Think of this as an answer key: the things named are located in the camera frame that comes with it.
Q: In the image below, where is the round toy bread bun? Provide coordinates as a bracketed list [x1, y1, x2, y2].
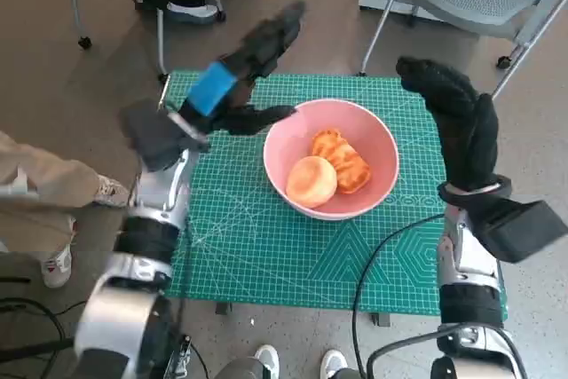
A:
[286, 155, 338, 210]

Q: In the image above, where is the pink bowl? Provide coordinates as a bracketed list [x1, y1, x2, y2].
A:
[262, 98, 400, 221]

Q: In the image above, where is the green cutting mat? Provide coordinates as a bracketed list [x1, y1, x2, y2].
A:
[162, 70, 509, 322]

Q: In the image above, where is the rectangular braided toy bread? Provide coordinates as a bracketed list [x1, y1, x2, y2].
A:
[310, 128, 372, 196]

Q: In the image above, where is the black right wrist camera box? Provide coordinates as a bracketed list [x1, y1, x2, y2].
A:
[472, 196, 568, 264]

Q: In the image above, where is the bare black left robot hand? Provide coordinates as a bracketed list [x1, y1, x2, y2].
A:
[177, 0, 307, 137]

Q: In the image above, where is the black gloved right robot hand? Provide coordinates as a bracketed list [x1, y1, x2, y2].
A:
[394, 55, 501, 193]

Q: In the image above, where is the black floor cable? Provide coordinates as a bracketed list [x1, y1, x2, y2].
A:
[0, 276, 88, 358]

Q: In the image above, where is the white foot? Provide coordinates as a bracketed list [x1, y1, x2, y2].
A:
[253, 343, 280, 379]
[319, 349, 348, 379]

